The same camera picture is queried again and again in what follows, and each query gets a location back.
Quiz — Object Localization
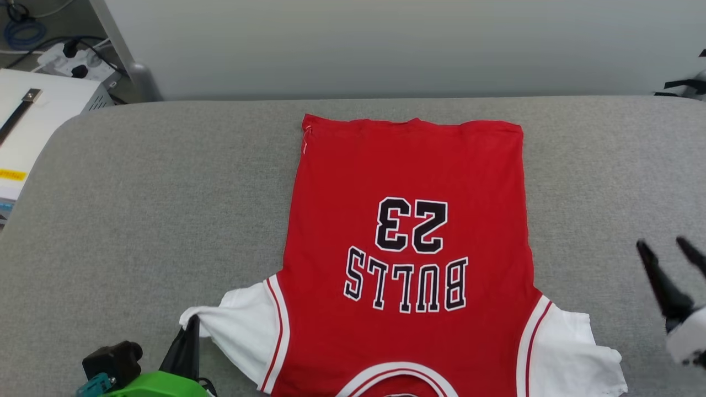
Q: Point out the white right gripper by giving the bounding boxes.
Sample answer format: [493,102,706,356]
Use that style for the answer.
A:
[635,237,706,368]

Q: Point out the teal cable connector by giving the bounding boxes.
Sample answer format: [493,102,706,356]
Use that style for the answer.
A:
[76,373,114,397]

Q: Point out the black cabinet handle strap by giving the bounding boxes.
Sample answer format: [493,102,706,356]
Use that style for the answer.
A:
[0,88,42,146]

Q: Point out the blue coiled cable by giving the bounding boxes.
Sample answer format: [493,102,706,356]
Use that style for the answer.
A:
[4,15,48,51]

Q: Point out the white cabinet box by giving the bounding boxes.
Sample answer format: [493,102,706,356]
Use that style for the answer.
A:
[0,68,115,222]

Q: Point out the red Bulls jersey white sleeves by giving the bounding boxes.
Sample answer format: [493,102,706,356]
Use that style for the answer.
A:
[179,114,629,397]

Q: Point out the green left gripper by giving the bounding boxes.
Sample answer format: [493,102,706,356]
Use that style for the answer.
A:
[101,315,213,397]

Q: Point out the white power strip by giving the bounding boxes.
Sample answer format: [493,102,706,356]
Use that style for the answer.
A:
[36,42,120,90]

